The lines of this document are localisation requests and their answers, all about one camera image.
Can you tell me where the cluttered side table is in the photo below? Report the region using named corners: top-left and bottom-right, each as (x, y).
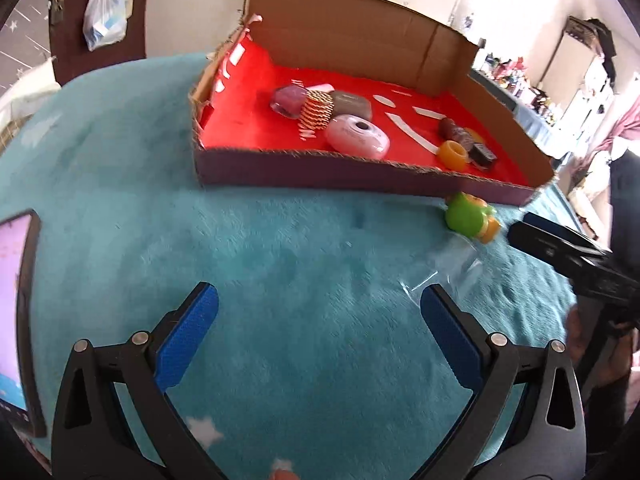
top-left (470, 49), bottom-right (555, 156)

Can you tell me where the white plastic bag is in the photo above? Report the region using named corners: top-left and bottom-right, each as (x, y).
top-left (82, 0), bottom-right (127, 52)

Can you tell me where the dark brown door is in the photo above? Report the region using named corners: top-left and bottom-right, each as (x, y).
top-left (49, 0), bottom-right (146, 86)

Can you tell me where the black nail polish bottle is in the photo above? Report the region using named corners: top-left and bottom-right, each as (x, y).
top-left (469, 143), bottom-right (497, 170)

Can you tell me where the red cardboard box tray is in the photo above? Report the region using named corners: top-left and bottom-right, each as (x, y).
top-left (190, 0), bottom-right (554, 205)

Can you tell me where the clear plastic cup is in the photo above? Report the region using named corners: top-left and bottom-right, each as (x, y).
top-left (399, 233), bottom-right (483, 307)

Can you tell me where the green and yellow toy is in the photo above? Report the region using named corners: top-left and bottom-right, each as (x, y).
top-left (445, 192), bottom-right (501, 244)

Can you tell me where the pink curtain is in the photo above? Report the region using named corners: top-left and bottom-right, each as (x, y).
top-left (588, 93), bottom-right (639, 159)

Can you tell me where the person's right hand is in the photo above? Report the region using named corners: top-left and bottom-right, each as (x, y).
top-left (565, 304), bottom-right (639, 408)

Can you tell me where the lilac round device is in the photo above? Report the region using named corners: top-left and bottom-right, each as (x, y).
top-left (324, 114), bottom-right (390, 160)

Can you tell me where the taupe earbuds case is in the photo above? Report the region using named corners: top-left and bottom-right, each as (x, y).
top-left (330, 90), bottom-right (373, 122)

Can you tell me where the white wardrobe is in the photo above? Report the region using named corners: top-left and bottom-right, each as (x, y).
top-left (538, 16), bottom-right (617, 122)

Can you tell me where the gold studded cylinder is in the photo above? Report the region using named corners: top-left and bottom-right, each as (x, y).
top-left (298, 90), bottom-right (334, 131)

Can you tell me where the red-capped glitter jar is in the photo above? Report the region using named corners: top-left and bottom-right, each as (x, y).
top-left (437, 117), bottom-right (475, 152)

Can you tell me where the purple nail polish bottle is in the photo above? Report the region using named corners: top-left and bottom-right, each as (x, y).
top-left (270, 84), bottom-right (334, 119)

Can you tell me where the teal plush blanket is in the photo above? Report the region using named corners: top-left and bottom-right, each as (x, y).
top-left (0, 52), bottom-right (586, 480)

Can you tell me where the amber ring-shaped jar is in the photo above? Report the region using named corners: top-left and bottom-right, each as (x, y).
top-left (436, 140), bottom-right (470, 172)

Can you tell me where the smartphone with purple screen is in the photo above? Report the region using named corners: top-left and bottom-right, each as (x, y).
top-left (0, 209), bottom-right (47, 438)

